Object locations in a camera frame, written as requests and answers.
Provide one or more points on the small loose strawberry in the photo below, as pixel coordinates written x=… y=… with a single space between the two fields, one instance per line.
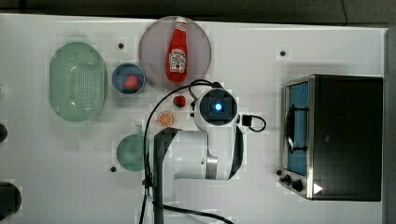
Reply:
x=179 y=101

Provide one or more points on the grey round plate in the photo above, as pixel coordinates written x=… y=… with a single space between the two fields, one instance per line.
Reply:
x=154 y=44

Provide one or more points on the dark grey round object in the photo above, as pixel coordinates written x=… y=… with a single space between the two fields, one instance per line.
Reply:
x=10 y=200

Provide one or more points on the silver black toaster oven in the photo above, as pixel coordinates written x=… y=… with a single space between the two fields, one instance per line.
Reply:
x=333 y=138

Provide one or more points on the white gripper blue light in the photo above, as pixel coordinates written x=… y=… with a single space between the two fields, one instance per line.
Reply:
x=215 y=108

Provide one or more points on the red plush ketchup bottle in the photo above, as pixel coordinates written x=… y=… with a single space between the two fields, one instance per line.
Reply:
x=176 y=63

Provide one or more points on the blue small bowl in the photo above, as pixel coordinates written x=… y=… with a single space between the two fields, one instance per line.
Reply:
x=122 y=72

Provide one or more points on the green perforated colander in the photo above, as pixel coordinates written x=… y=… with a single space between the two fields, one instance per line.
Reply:
x=77 y=82

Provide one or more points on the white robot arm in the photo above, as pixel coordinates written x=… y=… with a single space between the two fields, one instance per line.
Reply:
x=214 y=151

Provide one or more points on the strawberry in blue bowl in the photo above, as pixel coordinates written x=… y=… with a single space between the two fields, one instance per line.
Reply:
x=132 y=83

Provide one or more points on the black round object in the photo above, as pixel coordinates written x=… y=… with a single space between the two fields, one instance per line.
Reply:
x=3 y=133

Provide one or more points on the orange slice toy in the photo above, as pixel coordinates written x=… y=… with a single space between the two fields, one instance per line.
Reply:
x=165 y=119

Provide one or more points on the green cup with handle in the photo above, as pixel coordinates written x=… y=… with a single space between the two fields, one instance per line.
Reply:
x=130 y=151

